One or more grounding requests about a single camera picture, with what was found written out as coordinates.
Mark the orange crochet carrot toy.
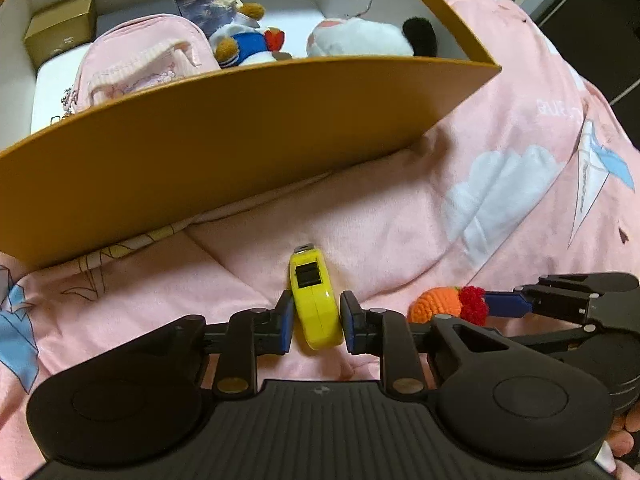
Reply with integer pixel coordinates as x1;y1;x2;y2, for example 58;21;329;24
407;286;489;326

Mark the yellow tape measure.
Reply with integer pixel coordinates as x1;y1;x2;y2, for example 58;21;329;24
288;244;343;351

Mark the Donald Duck plush toy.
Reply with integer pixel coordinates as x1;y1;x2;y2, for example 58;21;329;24
209;3;293;68

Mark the pink striped white plush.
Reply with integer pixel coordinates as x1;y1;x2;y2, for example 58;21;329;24
306;16;438;58

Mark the pink zip pouch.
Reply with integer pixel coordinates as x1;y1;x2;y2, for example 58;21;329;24
66;14;220;116

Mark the gold gift box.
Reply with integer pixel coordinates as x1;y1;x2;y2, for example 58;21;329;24
23;0;96;68

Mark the white glasses case box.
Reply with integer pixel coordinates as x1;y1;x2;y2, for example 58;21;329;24
30;0;180;133

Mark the smartphone with photo case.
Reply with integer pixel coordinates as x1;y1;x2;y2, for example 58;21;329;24
175;0;243;37

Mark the person's right hand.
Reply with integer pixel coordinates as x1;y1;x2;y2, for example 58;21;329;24
596;404;639;480

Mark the pink cloud print duvet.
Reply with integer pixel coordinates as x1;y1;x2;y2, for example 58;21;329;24
1;0;639;479

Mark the orange cardboard storage box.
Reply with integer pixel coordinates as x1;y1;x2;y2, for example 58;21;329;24
1;0;500;268

